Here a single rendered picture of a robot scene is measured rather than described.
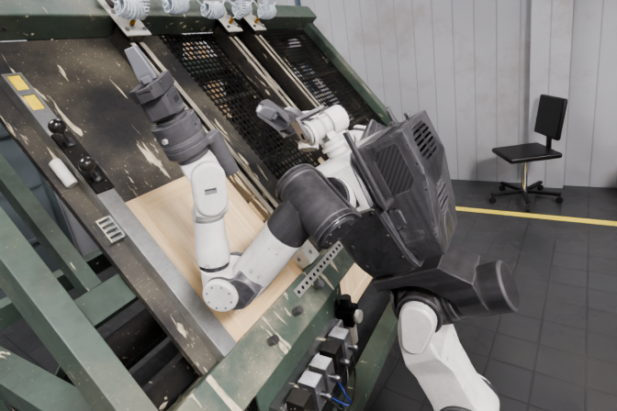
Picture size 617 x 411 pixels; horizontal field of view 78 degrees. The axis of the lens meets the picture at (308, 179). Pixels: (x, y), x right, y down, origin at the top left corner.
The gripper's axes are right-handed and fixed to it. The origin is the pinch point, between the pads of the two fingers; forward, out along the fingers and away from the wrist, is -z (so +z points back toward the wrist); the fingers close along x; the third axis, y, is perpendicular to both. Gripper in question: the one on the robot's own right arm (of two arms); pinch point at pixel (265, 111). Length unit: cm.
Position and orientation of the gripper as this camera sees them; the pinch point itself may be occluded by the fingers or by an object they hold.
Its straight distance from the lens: 104.5
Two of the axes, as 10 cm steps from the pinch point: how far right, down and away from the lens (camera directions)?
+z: 4.9, 1.1, 8.6
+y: -5.2, 8.3, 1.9
